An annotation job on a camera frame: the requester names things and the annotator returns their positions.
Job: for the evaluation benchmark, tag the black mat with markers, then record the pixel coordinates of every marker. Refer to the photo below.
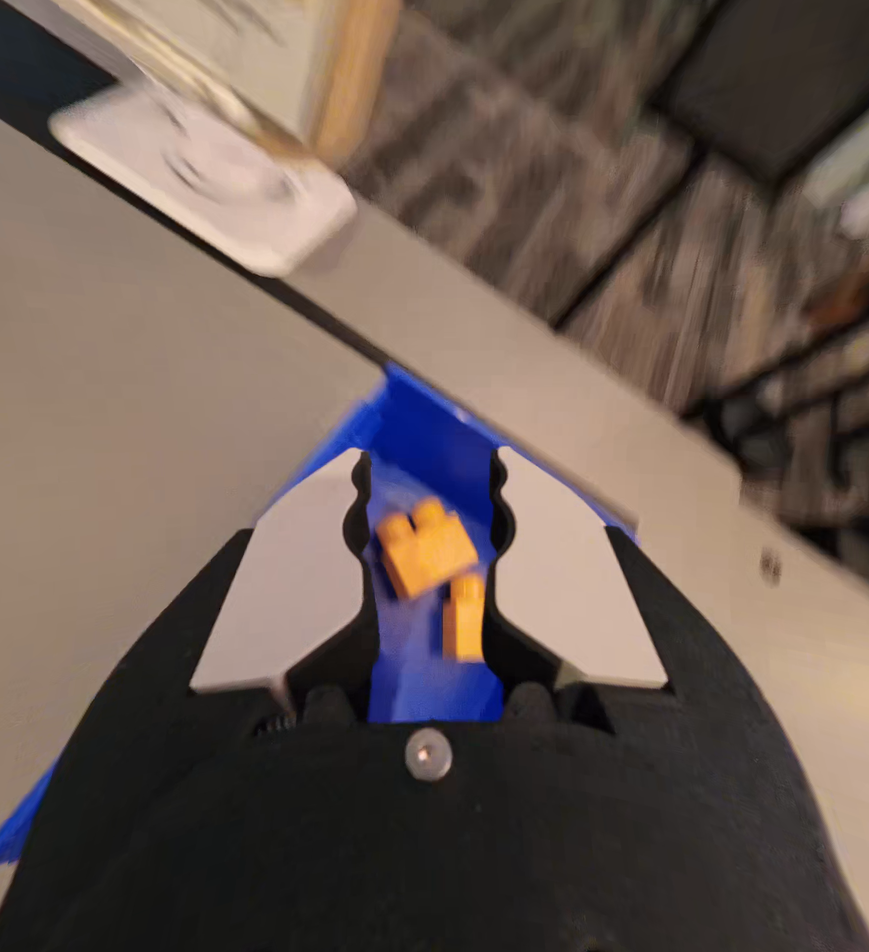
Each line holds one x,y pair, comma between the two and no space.
18,59

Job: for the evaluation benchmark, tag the blue plastic bin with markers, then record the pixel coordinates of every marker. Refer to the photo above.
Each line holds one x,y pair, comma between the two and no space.
427,431

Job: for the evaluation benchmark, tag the white stand base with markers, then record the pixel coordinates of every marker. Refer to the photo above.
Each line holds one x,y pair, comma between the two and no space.
204,171

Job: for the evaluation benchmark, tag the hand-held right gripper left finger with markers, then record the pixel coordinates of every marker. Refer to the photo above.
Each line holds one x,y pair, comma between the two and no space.
285,587

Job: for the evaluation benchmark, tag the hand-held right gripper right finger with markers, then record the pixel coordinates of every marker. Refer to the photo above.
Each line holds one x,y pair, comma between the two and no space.
568,587

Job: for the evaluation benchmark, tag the yellow two-stud block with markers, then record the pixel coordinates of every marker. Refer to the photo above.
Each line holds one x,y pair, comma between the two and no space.
427,554

